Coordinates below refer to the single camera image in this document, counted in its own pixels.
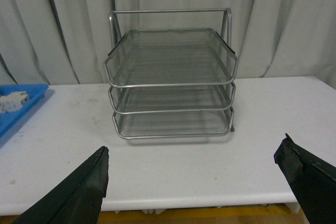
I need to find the white circuit breaker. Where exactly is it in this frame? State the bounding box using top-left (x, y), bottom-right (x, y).
top-left (1, 91), bottom-right (30, 113)

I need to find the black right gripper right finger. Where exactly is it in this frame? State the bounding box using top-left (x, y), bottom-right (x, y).
top-left (274, 134), bottom-right (335, 223)

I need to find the silver mesh top tray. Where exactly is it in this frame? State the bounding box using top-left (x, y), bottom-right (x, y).
top-left (104, 28), bottom-right (239, 88)

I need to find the grey curtain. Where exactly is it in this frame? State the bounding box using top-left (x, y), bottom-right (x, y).
top-left (1, 0), bottom-right (335, 87)

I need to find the silver mesh tray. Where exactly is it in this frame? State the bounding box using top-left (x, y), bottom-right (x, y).
top-left (112, 108), bottom-right (235, 140)
top-left (104, 28), bottom-right (239, 88)
top-left (108, 83), bottom-right (236, 115)

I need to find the silver mesh rack frame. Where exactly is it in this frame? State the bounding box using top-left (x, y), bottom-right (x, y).
top-left (108, 8), bottom-right (236, 133)

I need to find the blue plastic tray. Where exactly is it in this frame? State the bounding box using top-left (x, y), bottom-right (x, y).
top-left (1, 84), bottom-right (49, 138)

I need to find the silver mesh bottom tray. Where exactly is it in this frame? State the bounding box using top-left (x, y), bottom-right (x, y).
top-left (112, 108), bottom-right (235, 140)

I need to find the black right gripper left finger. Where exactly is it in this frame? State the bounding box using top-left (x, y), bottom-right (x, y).
top-left (13, 146), bottom-right (109, 223)

